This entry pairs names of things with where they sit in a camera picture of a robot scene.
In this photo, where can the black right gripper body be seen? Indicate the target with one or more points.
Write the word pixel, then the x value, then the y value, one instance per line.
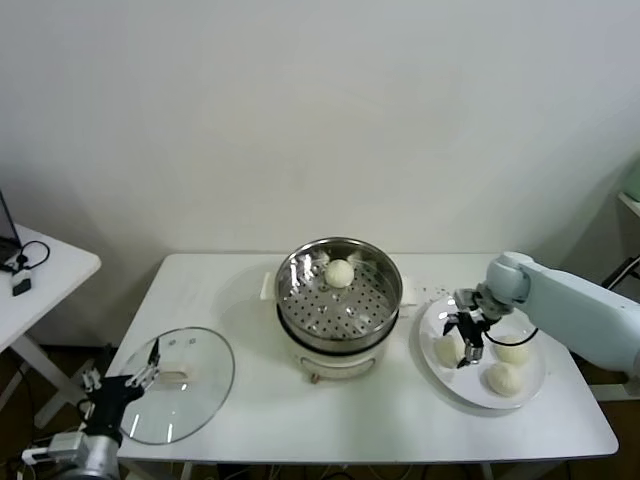
pixel 474 327

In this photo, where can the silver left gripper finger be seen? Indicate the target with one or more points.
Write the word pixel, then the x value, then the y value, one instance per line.
pixel 92 380
pixel 152 372

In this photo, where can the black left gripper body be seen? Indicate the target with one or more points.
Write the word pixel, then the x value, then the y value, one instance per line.
pixel 112 405

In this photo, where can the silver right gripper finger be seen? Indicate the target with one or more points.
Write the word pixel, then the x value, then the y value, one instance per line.
pixel 454 320
pixel 472 352

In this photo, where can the white steamed baozi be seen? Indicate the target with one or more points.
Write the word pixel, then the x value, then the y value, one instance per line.
pixel 511 352
pixel 339 274
pixel 447 352
pixel 501 380

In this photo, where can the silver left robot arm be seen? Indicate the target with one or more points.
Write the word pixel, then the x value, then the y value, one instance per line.
pixel 100 457

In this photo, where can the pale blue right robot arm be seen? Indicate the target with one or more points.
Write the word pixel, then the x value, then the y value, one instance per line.
pixel 575 315

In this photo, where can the perforated stainless steamer basket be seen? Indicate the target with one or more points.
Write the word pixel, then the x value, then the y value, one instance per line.
pixel 300 270

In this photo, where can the white round plate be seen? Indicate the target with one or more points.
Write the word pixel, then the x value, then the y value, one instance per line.
pixel 465 390

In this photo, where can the round glass pot lid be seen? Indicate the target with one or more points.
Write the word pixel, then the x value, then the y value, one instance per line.
pixel 200 360

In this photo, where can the white side table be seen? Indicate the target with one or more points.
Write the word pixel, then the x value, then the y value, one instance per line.
pixel 55 280

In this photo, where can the black and white adapter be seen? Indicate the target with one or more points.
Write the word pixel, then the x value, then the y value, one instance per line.
pixel 22 286

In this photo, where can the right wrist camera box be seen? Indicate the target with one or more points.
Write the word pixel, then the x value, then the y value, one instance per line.
pixel 466 299

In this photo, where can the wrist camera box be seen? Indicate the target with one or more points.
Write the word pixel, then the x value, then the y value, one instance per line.
pixel 466 299
pixel 67 442

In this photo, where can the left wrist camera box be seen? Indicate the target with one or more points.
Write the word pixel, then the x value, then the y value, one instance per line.
pixel 67 442

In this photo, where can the white furniture base frame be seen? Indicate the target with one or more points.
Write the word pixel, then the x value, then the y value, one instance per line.
pixel 615 392

